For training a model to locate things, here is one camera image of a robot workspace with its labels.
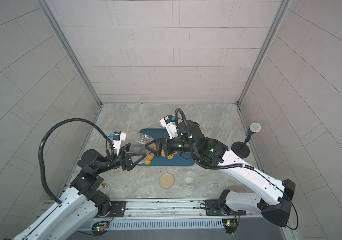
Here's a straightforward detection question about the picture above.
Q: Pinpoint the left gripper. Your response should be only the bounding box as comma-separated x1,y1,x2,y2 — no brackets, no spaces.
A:
94,144,145,175

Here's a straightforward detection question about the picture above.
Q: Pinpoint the clear cookie jar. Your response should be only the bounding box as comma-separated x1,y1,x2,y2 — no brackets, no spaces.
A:
183,172,198,189

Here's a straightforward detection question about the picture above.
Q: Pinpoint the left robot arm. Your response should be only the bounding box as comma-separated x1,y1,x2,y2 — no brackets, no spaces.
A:
15,145,147,240

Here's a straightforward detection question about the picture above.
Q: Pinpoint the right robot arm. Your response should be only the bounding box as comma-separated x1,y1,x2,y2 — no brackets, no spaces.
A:
145,120,296,227

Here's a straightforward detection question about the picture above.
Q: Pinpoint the pretzel shaped cookie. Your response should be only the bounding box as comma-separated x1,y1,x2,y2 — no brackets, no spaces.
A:
167,154,174,160

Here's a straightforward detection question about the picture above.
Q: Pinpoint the blue tray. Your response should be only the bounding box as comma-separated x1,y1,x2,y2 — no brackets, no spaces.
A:
139,129,195,167

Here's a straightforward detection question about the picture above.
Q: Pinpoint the left circuit board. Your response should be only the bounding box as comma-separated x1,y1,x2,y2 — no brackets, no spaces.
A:
91,221,109,237

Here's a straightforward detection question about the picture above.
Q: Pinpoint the circuit board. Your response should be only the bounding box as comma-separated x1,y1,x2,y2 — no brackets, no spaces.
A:
91,221,109,237
222,218,239,234

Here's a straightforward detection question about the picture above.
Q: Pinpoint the right circuit board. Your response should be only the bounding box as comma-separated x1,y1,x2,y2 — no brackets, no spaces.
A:
222,218,239,234

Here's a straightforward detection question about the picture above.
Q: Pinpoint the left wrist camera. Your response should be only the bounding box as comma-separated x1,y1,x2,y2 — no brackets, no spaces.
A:
109,132,126,155

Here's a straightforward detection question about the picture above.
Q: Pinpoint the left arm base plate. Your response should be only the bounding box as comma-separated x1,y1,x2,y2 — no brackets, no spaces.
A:
97,201,127,218

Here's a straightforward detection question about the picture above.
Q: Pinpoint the aluminium rail frame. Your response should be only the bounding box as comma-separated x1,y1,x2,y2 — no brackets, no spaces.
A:
77,199,288,240

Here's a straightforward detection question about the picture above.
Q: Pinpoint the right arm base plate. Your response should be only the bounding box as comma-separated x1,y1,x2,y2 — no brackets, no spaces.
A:
200,200,247,216

